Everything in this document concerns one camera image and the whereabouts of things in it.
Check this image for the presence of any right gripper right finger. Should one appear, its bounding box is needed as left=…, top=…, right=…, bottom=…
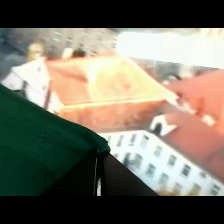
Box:
left=100, top=152, right=159, bottom=197

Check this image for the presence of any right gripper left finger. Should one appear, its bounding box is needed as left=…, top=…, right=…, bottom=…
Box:
left=41, top=150, right=100, bottom=197

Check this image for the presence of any dark green garment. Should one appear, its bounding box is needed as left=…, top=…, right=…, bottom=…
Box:
left=0, top=83, right=111, bottom=197

